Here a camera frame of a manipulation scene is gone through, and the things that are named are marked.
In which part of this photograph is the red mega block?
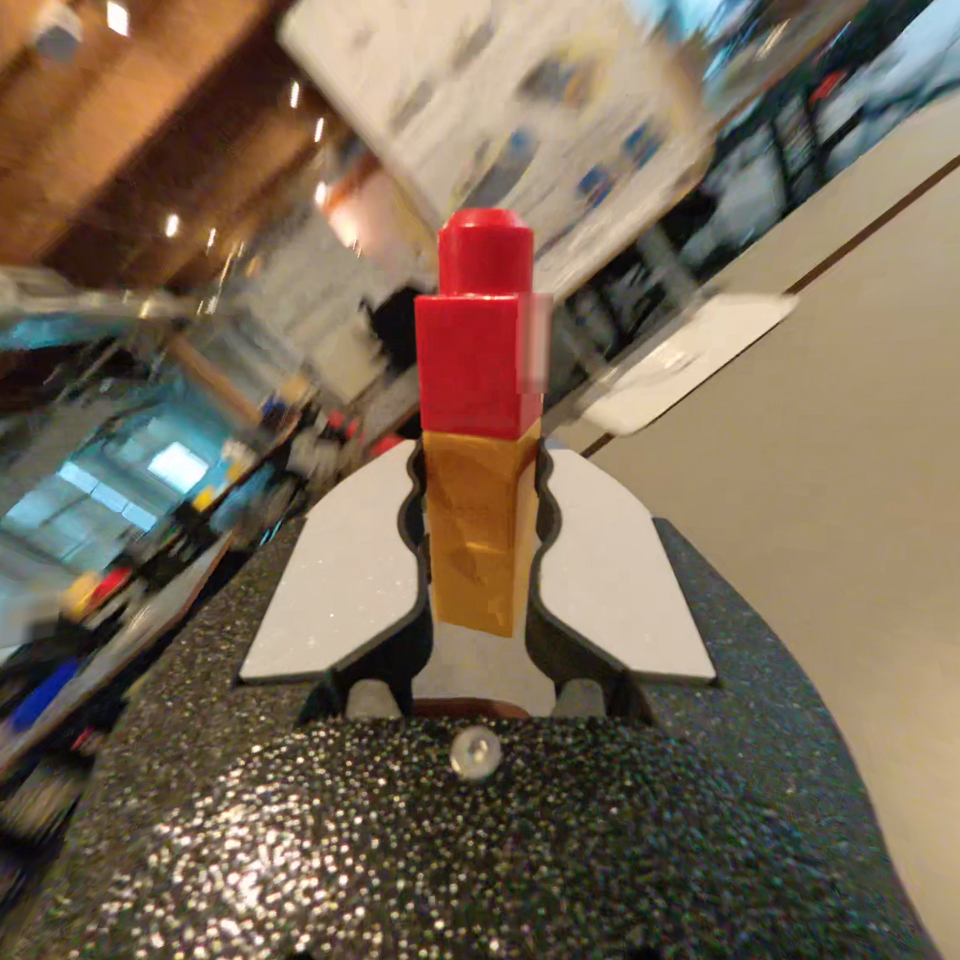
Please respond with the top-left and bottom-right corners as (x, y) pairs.
(414, 208), (545, 441)

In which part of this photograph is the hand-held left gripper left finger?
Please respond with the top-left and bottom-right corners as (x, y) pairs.
(238, 438), (435, 685)

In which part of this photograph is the white desk mat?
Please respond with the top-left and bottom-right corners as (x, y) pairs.
(573, 294), (800, 438)

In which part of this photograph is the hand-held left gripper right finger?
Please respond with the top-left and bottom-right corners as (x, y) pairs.
(525, 442), (717, 685)

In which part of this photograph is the wooden clipboard with instruction sheet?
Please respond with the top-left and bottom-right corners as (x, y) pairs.
(277, 0), (714, 294)

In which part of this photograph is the yellow mega block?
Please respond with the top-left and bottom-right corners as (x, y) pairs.
(431, 540), (537, 639)
(422, 420), (543, 552)

